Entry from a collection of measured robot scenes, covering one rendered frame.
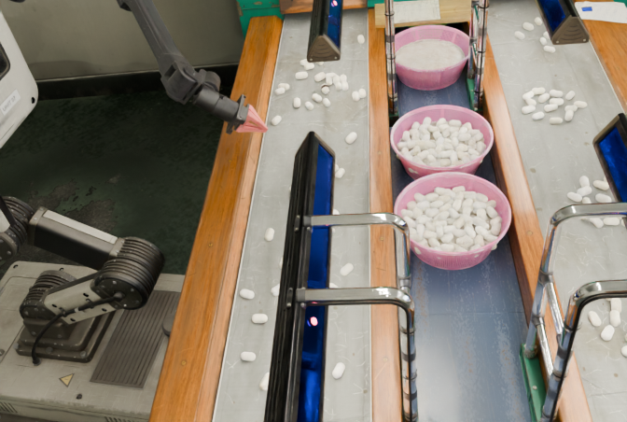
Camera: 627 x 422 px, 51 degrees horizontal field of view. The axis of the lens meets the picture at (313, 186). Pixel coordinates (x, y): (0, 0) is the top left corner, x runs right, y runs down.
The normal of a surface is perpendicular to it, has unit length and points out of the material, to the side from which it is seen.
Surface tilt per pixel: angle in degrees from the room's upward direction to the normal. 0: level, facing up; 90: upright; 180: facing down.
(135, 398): 1
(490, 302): 0
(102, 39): 90
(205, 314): 0
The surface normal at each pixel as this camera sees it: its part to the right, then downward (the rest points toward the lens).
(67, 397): -0.12, -0.72
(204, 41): -0.03, 0.68
